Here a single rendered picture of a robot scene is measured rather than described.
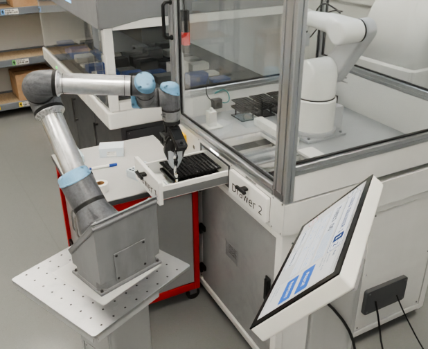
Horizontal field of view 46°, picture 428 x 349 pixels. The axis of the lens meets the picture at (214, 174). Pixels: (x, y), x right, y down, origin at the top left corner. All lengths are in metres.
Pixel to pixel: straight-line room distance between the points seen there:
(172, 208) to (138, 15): 1.05
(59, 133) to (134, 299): 0.68
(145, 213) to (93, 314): 0.36
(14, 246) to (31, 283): 1.65
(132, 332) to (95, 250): 0.45
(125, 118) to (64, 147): 1.04
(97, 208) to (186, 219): 0.88
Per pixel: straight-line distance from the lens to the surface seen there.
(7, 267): 3.36
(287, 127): 1.76
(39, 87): 1.93
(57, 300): 1.80
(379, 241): 2.39
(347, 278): 1.17
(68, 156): 1.96
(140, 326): 2.01
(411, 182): 2.33
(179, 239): 2.59
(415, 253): 2.64
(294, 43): 1.67
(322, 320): 1.49
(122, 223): 1.69
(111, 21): 2.81
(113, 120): 2.94
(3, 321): 2.98
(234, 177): 2.14
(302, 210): 1.95
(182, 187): 2.14
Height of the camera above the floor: 1.89
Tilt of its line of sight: 27 degrees down
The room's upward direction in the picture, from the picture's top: straight up
